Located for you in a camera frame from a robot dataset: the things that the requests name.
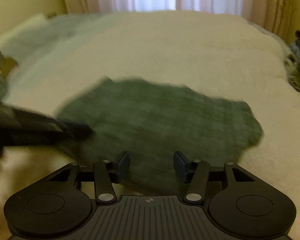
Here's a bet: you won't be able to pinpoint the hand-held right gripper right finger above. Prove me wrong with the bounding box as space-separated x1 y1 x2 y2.
173 151 255 204

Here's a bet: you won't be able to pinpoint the brown garment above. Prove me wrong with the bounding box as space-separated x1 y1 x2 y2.
0 49 18 78

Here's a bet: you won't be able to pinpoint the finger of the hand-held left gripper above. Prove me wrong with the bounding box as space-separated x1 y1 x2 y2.
55 119 95 138

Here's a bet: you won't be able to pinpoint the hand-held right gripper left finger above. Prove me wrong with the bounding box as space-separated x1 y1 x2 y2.
48 151 130 204

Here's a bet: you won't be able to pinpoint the grey plaid shorts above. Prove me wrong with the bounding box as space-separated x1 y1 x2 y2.
56 77 265 195

